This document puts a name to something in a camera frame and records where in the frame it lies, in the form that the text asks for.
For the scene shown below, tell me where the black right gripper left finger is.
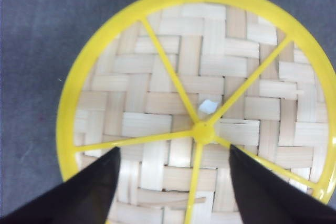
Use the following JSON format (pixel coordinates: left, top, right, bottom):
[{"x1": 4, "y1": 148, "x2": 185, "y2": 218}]
[{"x1": 1, "y1": 147, "x2": 121, "y2": 223}]

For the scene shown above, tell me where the yellow woven steamer lid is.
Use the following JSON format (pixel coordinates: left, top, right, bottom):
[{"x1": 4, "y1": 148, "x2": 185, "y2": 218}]
[{"x1": 56, "y1": 0, "x2": 335, "y2": 223}]

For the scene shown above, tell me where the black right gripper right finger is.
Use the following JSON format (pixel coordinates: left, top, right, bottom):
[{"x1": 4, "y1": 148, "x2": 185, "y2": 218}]
[{"x1": 229, "y1": 145, "x2": 335, "y2": 223}]

